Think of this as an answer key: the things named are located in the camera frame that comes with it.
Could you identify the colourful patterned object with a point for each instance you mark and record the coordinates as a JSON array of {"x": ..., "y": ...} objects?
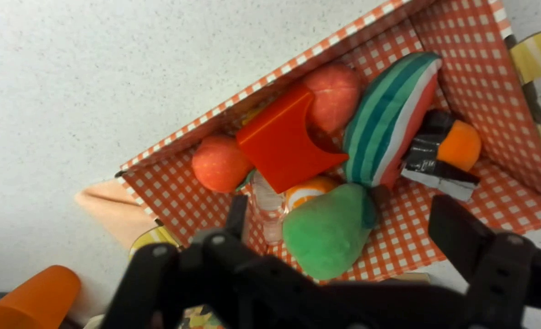
[{"x": 201, "y": 318}]

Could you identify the orange and white ball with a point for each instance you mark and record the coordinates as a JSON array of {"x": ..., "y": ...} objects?
[{"x": 304, "y": 191}]

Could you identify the green plush pear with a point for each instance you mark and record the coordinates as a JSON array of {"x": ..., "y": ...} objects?
[{"x": 327, "y": 233}]

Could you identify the orange and black plush toy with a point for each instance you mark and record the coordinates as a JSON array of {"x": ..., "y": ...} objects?
[{"x": 457, "y": 146}]

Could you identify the orange plastic cup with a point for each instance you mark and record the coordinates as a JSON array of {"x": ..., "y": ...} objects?
[{"x": 34, "y": 299}]

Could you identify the red plush strawberry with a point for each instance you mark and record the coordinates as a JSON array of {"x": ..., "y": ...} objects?
[{"x": 217, "y": 164}]

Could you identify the yellow striped paper strip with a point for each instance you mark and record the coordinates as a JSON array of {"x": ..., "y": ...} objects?
[
  {"x": 538, "y": 57},
  {"x": 153, "y": 237}
]

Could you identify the red plastic block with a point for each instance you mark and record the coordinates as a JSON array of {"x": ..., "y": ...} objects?
[{"x": 284, "y": 146}]

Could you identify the peach paper sheet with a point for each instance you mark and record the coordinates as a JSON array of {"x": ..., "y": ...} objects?
[{"x": 110, "y": 212}]

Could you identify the red plush apple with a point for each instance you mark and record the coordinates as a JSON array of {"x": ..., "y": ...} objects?
[{"x": 336, "y": 93}]

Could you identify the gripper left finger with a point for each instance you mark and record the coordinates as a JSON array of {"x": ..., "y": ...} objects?
[{"x": 153, "y": 283}]

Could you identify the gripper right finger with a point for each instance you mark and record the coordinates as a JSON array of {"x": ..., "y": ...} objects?
[{"x": 499, "y": 274}]

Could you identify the plush watermelon slice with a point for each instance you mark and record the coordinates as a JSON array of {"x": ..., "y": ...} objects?
[{"x": 384, "y": 123}]

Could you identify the red checkered basket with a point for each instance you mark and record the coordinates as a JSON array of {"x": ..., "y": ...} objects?
[{"x": 480, "y": 82}]

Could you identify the clear plastic bottle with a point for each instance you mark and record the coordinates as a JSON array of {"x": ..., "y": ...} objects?
[{"x": 268, "y": 205}]

